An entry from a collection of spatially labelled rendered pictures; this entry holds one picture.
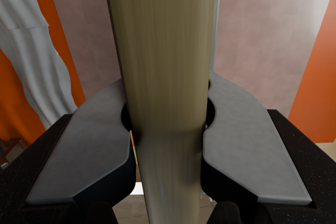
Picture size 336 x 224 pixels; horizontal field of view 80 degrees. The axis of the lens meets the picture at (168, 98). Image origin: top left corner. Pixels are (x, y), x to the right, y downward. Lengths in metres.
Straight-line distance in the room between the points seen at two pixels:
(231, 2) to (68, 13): 0.18
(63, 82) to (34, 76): 0.04
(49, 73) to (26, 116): 0.10
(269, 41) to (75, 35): 0.23
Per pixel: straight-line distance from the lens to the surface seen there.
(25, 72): 0.33
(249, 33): 0.27
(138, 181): 0.38
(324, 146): 0.43
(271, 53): 0.29
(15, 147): 0.38
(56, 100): 0.33
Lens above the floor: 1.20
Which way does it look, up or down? 57 degrees down
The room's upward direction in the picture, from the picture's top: 177 degrees counter-clockwise
